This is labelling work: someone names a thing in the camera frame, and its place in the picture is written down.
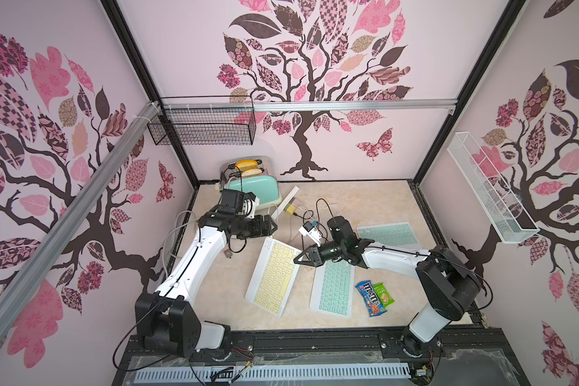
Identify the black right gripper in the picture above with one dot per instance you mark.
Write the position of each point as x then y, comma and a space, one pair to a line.
318, 253

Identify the white slotted cable duct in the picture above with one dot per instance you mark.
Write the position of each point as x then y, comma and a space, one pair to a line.
271, 374

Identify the white power strip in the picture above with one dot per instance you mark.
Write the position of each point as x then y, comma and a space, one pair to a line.
285, 203

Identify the blue candy bag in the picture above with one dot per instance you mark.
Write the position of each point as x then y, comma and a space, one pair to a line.
371, 299

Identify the aluminium rail wall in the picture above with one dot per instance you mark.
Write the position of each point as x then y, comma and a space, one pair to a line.
26, 282
321, 105

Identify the green snack packet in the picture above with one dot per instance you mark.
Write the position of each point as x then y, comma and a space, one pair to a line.
383, 295

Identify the green wireless keyboard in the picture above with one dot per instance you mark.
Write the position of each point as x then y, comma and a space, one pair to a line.
332, 289
393, 235

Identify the white wire shelf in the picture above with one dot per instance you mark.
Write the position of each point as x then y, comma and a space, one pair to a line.
482, 167

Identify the green wireless keyboard right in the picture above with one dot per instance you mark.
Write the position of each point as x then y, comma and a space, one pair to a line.
393, 235

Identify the green wireless keyboard centre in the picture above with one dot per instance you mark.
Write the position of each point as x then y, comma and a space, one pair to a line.
332, 289

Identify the mint green toaster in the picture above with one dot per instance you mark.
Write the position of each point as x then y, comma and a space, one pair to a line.
252, 175

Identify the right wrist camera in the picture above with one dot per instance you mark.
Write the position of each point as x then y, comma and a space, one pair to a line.
310, 229

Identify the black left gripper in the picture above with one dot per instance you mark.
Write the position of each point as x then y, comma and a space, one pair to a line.
257, 232

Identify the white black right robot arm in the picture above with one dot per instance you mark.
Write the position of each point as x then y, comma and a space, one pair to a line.
450, 287

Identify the aluminium rail left wall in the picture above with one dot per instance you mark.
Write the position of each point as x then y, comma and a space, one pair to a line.
26, 282

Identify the aluminium rail back wall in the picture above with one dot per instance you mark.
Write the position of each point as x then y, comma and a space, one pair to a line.
321, 105

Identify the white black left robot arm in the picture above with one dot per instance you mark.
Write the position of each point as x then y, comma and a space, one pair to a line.
166, 320

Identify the yellow USB charger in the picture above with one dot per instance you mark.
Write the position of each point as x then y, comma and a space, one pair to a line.
291, 209

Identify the black wire basket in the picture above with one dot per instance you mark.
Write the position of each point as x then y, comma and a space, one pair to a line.
205, 121

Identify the yellow wireless keyboard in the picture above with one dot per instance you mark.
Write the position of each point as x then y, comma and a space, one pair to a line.
273, 277

